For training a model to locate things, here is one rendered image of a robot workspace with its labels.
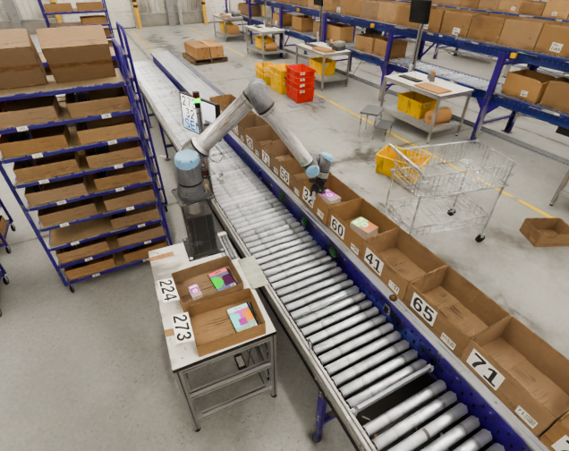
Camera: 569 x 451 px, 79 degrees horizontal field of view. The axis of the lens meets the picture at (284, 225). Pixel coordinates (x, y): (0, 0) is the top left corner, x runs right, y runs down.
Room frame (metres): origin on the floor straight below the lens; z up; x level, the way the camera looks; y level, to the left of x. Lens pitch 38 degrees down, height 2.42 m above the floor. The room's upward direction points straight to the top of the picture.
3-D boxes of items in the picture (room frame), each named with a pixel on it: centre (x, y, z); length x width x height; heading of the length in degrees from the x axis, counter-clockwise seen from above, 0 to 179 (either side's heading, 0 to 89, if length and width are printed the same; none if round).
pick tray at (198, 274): (1.51, 0.49, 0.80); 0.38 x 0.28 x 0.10; 117
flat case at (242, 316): (1.26, 0.24, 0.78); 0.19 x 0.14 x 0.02; 26
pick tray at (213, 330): (1.23, 0.33, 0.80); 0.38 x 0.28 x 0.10; 113
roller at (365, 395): (0.90, -0.52, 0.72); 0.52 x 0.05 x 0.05; 117
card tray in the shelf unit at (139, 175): (2.61, 1.40, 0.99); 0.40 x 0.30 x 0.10; 114
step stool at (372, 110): (5.74, -1.57, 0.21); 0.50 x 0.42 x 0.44; 62
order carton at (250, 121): (3.63, 0.37, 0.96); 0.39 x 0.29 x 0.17; 27
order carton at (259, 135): (3.28, 0.19, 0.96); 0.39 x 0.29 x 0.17; 27
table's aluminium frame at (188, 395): (1.52, 0.52, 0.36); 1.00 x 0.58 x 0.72; 24
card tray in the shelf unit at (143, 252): (2.61, 1.40, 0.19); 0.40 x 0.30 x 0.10; 118
